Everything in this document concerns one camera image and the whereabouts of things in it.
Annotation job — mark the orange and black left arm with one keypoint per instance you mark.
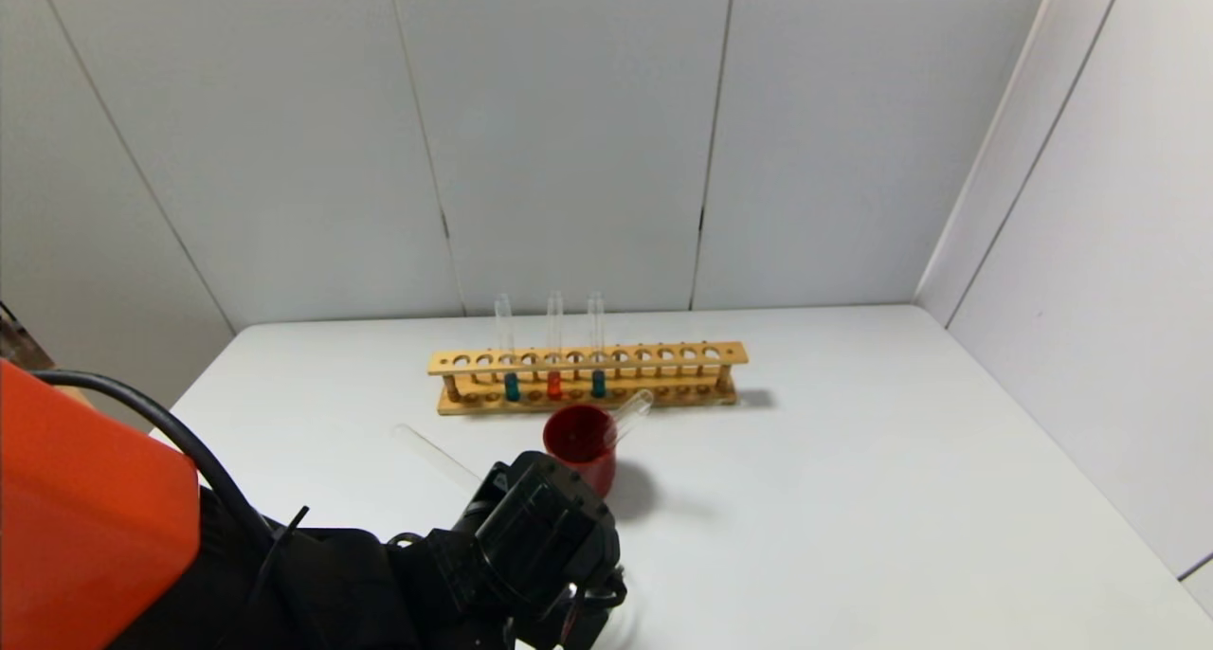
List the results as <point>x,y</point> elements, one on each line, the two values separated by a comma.
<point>85,498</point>

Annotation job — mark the red plastic cup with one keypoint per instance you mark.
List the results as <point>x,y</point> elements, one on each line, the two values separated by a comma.
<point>580,437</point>

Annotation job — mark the test tube with yellow pigment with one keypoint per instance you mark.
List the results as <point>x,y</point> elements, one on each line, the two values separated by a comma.
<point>436,453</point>

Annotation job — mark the test tube with blue pigment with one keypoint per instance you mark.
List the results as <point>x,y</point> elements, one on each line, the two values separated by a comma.
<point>512,387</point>
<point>598,384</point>

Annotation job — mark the black metal chair frame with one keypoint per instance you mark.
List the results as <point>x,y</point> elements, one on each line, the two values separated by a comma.
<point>19,342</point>

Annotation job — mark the test tube with red pigment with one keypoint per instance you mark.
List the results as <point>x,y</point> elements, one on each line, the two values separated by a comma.
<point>554,386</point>

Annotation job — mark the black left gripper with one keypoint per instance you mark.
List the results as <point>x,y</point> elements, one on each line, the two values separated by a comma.
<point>545,527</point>

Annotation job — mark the wooden test tube rack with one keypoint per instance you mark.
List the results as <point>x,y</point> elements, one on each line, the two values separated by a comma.
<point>663,355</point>

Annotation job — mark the empty glass test tube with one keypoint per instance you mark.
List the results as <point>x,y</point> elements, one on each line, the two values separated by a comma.
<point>633,413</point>

